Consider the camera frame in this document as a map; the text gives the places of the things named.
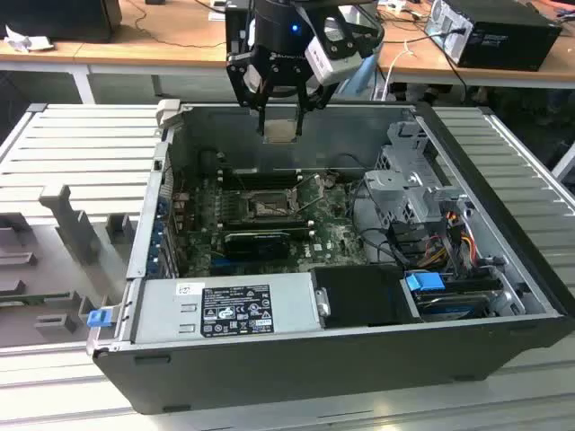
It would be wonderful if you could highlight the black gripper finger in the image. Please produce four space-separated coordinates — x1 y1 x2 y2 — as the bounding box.
226 52 267 136
294 83 336 137

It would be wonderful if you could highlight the silver CPU plate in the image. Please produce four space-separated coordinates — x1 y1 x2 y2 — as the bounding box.
261 119 299 145

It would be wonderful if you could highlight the metal socket cover frame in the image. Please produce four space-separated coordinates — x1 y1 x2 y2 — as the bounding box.
289 172 325 213

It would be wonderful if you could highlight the black RAM slot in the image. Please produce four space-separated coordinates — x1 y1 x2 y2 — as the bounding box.
219 177 303 190
217 214 307 228
219 222 315 237
218 168 301 180

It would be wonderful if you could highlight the CPU socket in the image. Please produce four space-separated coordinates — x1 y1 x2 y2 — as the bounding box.
243 188 301 224

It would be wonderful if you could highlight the small black box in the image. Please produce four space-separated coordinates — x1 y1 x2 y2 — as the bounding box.
224 4 252 59

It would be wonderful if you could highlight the wooden desk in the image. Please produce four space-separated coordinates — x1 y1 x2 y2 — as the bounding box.
0 0 575 107

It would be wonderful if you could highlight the silver metal drive cage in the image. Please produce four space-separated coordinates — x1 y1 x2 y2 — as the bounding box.
363 120 468 225

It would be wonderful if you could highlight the green motherboard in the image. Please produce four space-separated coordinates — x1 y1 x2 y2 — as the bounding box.
170 172 374 277

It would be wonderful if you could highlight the black graphics card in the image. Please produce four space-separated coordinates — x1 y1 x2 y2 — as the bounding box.
222 231 291 261

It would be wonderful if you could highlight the black plastic air shroud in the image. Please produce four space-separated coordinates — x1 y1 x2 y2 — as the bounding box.
309 264 423 329

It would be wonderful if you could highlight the blue disk carrier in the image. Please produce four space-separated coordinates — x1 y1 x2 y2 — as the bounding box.
403 271 493 322

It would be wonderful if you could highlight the grey power supply unit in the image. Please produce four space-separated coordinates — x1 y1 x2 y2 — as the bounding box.
129 271 324 345

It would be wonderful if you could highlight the black desktop PC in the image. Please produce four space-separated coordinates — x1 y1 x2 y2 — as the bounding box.
426 0 563 73

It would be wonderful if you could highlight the large black box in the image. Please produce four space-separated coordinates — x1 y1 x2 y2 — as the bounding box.
0 0 122 45

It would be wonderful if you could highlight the grey parts rack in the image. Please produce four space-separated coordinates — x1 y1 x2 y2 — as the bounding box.
0 183 136 349

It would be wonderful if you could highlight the crumpled white paper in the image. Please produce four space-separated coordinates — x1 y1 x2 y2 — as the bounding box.
3 24 56 54

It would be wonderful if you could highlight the black open PC case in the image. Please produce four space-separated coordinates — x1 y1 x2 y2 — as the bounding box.
84 101 575 417

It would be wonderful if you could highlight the green RAM stick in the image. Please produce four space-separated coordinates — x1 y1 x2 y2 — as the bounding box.
0 291 73 307

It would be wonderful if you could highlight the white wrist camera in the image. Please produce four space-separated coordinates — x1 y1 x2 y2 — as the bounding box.
304 16 363 86

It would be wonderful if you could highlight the grey case hinge bracket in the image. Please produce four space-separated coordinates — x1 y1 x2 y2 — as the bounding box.
155 99 181 131

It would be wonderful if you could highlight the white cable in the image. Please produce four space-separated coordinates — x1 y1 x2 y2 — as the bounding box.
383 38 415 101

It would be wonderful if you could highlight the yellow red wire bundle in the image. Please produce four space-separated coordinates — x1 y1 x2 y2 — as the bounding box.
421 233 478 268

